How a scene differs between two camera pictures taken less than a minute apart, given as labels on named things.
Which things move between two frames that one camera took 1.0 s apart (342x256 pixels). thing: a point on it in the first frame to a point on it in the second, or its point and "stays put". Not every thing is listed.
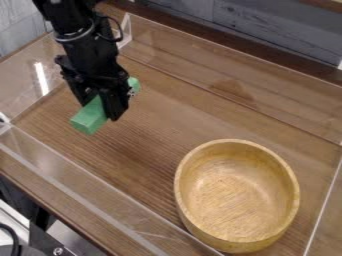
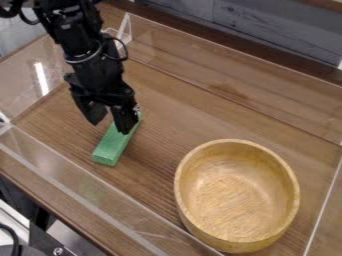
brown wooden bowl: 237,195 stays put
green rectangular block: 90,120 to 113,143
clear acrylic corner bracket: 126,31 stays put
